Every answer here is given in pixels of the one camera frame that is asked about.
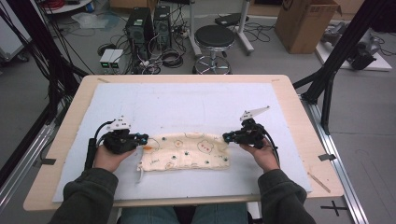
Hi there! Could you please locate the white power supply unit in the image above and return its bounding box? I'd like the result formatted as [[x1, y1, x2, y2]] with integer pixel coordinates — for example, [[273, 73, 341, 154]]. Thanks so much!
[[99, 49, 116, 70], [108, 49, 124, 70]]

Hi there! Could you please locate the hand-held gripper black cable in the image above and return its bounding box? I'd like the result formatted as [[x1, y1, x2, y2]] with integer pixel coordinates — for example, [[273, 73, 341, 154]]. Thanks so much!
[[262, 129, 280, 166], [84, 120, 116, 171]]

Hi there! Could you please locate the thin wooden stick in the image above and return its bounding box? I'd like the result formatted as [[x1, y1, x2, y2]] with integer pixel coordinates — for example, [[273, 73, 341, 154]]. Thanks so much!
[[307, 172, 332, 194]]

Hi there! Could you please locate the clear plastic bag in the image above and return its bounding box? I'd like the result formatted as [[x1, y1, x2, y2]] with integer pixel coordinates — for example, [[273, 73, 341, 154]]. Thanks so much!
[[71, 12, 110, 30]]

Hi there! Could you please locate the cream cloth with animal print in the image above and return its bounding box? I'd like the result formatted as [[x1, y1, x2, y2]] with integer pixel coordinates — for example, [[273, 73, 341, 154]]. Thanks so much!
[[136, 132, 232, 184]]

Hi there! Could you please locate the black flat device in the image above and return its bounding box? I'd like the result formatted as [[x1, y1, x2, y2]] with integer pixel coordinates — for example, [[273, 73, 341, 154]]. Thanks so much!
[[214, 12, 250, 27]]

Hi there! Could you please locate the person's left leg in jeans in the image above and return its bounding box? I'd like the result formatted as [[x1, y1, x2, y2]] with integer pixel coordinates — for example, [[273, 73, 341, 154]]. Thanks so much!
[[120, 206, 177, 224]]

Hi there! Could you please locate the white base board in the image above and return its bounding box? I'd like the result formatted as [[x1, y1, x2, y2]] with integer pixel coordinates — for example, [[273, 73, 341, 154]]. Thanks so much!
[[316, 29, 393, 72]]

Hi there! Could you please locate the person's left hand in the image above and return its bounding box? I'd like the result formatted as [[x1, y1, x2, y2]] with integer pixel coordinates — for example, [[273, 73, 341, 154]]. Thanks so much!
[[92, 143, 138, 174]]

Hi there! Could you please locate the black tape cross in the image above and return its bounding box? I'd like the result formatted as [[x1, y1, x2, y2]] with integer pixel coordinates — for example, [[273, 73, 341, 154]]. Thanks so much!
[[320, 200, 348, 217]]

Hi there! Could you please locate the right hand-held gripper black cable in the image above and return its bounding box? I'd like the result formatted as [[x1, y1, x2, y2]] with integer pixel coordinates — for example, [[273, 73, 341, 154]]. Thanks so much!
[[262, 129, 280, 166]]

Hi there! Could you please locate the black metal frame strut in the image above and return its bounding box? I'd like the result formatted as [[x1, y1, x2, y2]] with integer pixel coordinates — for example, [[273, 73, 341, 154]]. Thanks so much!
[[292, 0, 396, 135]]

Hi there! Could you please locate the aluminium rail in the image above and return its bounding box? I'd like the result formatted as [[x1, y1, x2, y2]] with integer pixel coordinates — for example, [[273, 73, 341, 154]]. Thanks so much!
[[300, 94, 370, 224], [0, 124, 57, 213]]

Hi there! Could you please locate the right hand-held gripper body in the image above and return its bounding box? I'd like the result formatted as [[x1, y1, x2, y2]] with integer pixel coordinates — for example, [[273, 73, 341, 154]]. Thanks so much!
[[232, 105, 271, 149]]

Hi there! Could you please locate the black metal frame with cables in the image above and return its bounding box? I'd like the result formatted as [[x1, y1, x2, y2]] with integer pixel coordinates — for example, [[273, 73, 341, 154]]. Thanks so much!
[[0, 0, 90, 125]]

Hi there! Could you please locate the white foam board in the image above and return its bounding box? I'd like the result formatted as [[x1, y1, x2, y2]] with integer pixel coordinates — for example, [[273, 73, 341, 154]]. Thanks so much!
[[51, 82, 313, 203]]

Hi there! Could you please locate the coil of black cables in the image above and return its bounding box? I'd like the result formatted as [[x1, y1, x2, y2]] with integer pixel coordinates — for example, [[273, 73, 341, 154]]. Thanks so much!
[[162, 48, 185, 69]]

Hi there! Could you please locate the left hand-held gripper black cable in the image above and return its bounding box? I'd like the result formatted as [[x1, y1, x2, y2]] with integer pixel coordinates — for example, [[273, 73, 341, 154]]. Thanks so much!
[[84, 120, 116, 171]]

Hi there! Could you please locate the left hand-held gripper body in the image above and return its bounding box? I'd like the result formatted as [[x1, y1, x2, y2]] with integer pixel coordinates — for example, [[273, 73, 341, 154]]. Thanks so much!
[[102, 115, 141, 155]]

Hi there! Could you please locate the round white table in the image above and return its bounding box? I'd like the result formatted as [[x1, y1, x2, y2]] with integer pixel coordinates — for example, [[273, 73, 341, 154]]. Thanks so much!
[[40, 0, 94, 15]]

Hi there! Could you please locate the narrow black computer tower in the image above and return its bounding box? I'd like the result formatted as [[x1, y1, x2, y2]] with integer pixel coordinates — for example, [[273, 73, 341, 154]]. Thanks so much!
[[153, 5, 173, 50]]

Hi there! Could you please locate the black round stool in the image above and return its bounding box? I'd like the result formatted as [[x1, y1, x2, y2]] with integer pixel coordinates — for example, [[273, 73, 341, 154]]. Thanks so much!
[[191, 24, 236, 75]]

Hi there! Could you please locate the person's right leg in jeans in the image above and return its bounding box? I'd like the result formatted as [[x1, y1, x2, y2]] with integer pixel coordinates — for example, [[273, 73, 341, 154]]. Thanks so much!
[[194, 203, 248, 224]]

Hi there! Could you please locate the white stand leg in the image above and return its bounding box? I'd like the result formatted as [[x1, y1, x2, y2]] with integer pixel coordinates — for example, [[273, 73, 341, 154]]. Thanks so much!
[[188, 0, 204, 59], [237, 0, 255, 56]]

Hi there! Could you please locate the wide black computer tower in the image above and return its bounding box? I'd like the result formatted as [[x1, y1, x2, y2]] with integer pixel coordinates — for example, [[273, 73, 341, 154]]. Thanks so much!
[[125, 7, 155, 60]]

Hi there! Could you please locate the grey and black machine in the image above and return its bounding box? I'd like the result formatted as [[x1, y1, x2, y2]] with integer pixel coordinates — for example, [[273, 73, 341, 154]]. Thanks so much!
[[321, 21, 386, 71]]

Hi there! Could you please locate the person's leg in jeans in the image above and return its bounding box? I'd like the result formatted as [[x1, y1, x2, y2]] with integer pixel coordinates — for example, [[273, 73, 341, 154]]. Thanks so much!
[[194, 203, 248, 224], [120, 206, 177, 224]]

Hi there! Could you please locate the person's right hand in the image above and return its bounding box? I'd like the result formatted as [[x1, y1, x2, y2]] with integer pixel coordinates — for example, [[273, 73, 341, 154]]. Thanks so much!
[[239, 138, 279, 175]]

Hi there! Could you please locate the brown cardboard box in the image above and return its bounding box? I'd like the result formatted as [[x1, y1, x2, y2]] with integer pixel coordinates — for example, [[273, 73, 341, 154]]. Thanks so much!
[[274, 0, 343, 55]]

